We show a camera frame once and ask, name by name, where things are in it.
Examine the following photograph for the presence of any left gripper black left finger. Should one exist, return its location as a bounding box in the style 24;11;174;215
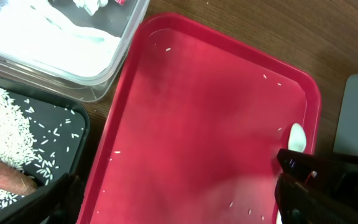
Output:
0;174;85;224

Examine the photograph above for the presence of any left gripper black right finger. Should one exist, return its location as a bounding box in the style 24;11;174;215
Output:
275;173;358;224

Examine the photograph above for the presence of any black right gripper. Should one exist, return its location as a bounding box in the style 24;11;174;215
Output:
277;149;358;212

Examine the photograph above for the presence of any white plastic spoon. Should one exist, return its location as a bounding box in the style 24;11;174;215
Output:
275;123;306;224

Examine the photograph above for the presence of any brown carrot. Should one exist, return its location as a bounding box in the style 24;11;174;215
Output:
0;161;38;196

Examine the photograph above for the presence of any black waste bin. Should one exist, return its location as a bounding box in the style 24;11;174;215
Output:
0;77;90;223

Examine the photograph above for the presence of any cooked rice heap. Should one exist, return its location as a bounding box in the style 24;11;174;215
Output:
0;81;85;217

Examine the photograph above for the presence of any red plastic tray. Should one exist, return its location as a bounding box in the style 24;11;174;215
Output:
78;12;322;223

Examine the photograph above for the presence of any clear plastic bin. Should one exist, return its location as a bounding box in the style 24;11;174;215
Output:
0;0;149;102

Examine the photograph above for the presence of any crumpled white tissue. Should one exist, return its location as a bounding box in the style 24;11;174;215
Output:
0;1;121;77

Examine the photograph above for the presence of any red patterned wrapper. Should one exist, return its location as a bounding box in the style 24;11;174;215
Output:
115;0;126;5

